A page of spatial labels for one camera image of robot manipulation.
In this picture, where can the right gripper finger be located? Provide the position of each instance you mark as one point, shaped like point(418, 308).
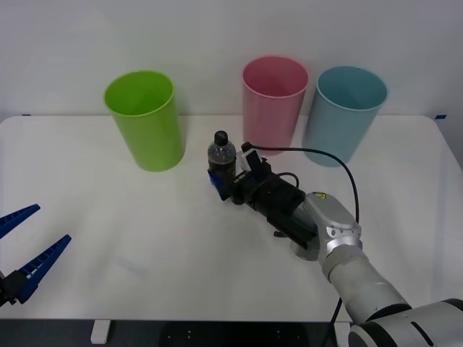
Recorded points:
point(217, 181)

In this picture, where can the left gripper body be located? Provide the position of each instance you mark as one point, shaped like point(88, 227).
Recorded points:
point(3, 291)

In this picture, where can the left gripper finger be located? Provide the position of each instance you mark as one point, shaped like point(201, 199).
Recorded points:
point(40, 264)
point(18, 216)

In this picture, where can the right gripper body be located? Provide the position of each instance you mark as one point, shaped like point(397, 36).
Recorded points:
point(249, 182)

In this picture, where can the dark drink bottle black cap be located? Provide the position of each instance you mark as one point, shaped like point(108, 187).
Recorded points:
point(221, 157)

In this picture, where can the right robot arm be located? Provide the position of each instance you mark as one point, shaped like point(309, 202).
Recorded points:
point(347, 253)

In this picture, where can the pink plastic bin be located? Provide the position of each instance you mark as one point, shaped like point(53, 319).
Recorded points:
point(269, 115)

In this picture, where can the green plastic bin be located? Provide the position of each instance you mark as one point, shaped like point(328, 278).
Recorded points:
point(152, 137)

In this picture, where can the white table leg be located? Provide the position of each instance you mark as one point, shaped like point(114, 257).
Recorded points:
point(343, 330)
point(99, 332)

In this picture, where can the pale blue plastic bin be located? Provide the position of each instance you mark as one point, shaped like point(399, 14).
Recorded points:
point(340, 130)

